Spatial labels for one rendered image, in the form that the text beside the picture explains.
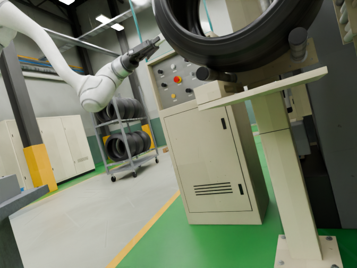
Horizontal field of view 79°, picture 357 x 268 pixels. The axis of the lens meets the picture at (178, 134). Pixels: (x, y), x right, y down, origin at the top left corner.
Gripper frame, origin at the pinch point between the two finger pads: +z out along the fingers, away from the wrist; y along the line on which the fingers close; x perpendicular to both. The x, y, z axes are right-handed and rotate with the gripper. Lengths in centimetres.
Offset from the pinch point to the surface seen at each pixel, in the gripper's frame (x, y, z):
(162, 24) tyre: 2.3, -11.2, 7.7
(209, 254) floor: 108, 25, -35
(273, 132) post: 54, 26, 22
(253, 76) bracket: 27.5, 23.3, 23.3
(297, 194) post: 83, 26, 21
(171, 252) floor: 104, 25, -61
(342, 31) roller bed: 25, 38, 60
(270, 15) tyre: 19.4, -11.8, 37.8
